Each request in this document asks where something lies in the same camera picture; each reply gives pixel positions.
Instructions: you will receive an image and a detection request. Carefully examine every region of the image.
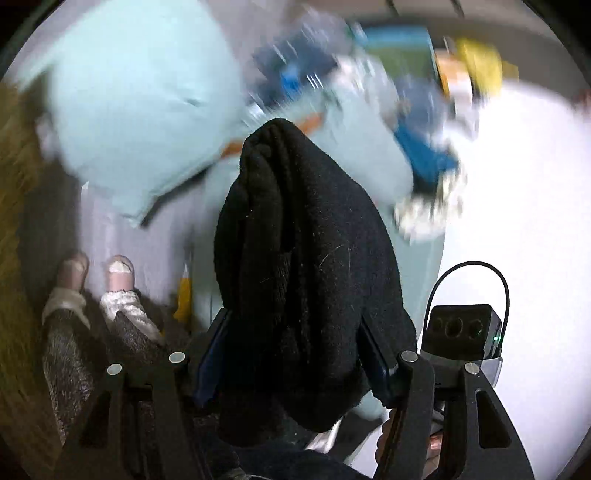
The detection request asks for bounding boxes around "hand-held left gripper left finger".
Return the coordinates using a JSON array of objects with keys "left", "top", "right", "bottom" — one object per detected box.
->
[{"left": 60, "top": 307, "right": 232, "bottom": 480}]

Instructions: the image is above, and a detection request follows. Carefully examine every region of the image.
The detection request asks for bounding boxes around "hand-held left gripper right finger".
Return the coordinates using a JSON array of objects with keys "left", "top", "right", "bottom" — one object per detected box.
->
[{"left": 359, "top": 314, "right": 536, "bottom": 480}]

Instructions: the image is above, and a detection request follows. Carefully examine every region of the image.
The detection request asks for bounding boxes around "black sweater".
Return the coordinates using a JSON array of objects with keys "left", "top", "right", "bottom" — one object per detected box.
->
[{"left": 213, "top": 117, "right": 419, "bottom": 446}]

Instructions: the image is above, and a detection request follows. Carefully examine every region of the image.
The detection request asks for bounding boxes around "person's right hand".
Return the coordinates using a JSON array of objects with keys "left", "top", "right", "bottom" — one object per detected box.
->
[{"left": 374, "top": 411, "right": 399, "bottom": 467}]

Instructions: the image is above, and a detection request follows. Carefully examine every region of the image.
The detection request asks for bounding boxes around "person's pink slipper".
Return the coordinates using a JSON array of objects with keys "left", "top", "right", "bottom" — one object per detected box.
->
[
  {"left": 57, "top": 251, "right": 91, "bottom": 296},
  {"left": 103, "top": 255, "right": 137, "bottom": 295}
]

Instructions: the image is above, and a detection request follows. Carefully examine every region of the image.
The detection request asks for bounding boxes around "white patterned cloth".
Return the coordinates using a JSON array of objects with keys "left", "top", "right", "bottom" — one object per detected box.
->
[{"left": 394, "top": 175, "right": 465, "bottom": 241}]

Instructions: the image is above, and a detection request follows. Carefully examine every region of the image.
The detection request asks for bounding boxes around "blue patterned cloth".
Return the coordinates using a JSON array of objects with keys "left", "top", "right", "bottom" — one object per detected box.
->
[{"left": 251, "top": 23, "right": 467, "bottom": 195}]

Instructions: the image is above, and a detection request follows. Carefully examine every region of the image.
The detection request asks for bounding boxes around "yellow object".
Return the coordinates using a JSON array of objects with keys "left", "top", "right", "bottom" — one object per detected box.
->
[{"left": 454, "top": 39, "right": 505, "bottom": 101}]

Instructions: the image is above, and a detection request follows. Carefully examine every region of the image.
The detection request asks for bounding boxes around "green flat object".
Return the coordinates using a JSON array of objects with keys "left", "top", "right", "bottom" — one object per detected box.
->
[{"left": 364, "top": 27, "right": 437, "bottom": 80}]

